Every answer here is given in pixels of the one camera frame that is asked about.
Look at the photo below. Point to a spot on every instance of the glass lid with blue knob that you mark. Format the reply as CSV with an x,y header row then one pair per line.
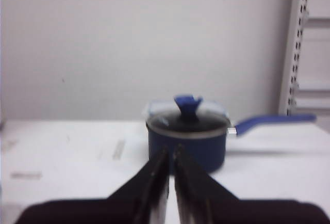
x,y
188,123

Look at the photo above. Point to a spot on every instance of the clear plastic container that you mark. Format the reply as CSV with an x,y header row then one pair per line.
x,y
158,106

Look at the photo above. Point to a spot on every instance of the dark blue saucepan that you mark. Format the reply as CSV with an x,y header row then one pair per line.
x,y
210,152

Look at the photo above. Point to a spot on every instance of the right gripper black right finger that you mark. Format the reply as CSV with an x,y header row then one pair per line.
x,y
201,199

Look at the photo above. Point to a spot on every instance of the white perforated shelf rack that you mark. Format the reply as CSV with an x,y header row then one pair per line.
x,y
305,81

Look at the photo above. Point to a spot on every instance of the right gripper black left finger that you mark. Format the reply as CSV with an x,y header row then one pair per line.
x,y
142,199

